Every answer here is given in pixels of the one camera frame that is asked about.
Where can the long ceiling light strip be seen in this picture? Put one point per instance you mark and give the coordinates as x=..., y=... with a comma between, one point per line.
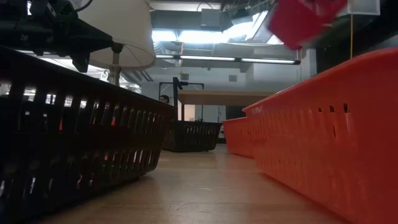
x=205, y=58

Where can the grey ceiling box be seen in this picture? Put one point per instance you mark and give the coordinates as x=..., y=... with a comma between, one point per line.
x=211, y=18

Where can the black plastic slotted basket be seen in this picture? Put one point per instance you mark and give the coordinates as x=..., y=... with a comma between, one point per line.
x=196, y=123
x=77, y=140

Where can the red plastic slotted basket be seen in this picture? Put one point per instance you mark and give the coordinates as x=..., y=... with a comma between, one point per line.
x=298, y=21

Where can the bright ceiling light panel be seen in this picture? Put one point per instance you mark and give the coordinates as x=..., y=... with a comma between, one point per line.
x=199, y=36

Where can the wooden shelf with black legs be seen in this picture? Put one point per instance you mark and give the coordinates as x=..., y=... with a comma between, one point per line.
x=217, y=98

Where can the orange plastic slotted basket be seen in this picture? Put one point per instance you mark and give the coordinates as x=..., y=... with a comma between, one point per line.
x=236, y=137
x=311, y=155

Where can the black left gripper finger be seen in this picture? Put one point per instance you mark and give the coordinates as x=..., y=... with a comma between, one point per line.
x=81, y=63
x=90, y=39

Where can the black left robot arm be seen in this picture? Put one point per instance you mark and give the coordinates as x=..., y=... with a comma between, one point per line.
x=7, y=31

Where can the person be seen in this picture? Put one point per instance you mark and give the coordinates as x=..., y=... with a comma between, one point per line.
x=164, y=99

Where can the white shade table lamp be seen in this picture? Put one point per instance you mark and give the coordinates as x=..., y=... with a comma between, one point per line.
x=130, y=31

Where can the black metal background frame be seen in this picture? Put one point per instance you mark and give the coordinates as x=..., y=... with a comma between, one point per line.
x=185, y=83

